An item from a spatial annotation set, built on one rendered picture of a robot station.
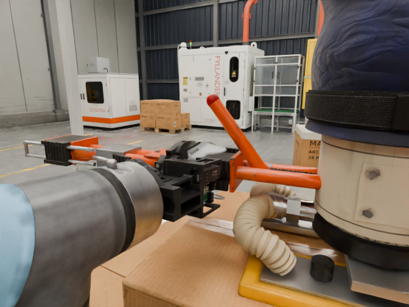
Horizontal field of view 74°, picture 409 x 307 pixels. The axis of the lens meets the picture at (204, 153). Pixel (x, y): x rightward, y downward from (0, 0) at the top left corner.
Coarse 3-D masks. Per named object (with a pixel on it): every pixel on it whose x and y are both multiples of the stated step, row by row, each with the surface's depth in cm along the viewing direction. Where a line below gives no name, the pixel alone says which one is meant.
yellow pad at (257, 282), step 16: (304, 256) 41; (320, 256) 36; (256, 272) 37; (272, 272) 36; (288, 272) 37; (304, 272) 37; (320, 272) 34; (336, 272) 37; (240, 288) 35; (256, 288) 34; (272, 288) 34; (288, 288) 34; (304, 288) 34; (320, 288) 34; (336, 288) 34; (272, 304) 34; (288, 304) 33; (304, 304) 32; (320, 304) 32; (336, 304) 32; (352, 304) 32; (368, 304) 31; (384, 304) 31; (400, 304) 31
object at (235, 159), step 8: (224, 152) 51; (232, 152) 51; (240, 152) 46; (224, 160) 43; (232, 160) 43; (240, 160) 46; (224, 168) 43; (232, 168) 43; (224, 176) 44; (232, 176) 43; (216, 184) 44; (224, 184) 43; (232, 184) 44
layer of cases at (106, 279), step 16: (176, 224) 158; (144, 240) 142; (160, 240) 142; (128, 256) 128; (144, 256) 128; (96, 272) 117; (112, 272) 117; (128, 272) 117; (96, 288) 108; (112, 288) 108; (96, 304) 100; (112, 304) 100
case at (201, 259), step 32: (224, 192) 70; (192, 224) 54; (224, 224) 54; (160, 256) 43; (192, 256) 44; (224, 256) 44; (128, 288) 38; (160, 288) 37; (192, 288) 37; (224, 288) 37
